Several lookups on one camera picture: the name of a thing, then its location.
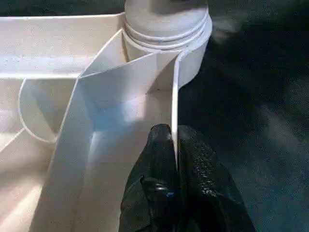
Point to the black work mat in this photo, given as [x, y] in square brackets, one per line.
[253, 96]

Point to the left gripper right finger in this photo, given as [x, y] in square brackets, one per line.
[207, 198]

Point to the white plastic table top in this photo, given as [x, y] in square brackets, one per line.
[48, 48]

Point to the white plastic table leg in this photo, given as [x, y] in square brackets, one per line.
[166, 19]

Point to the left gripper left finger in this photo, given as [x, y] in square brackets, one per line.
[152, 193]

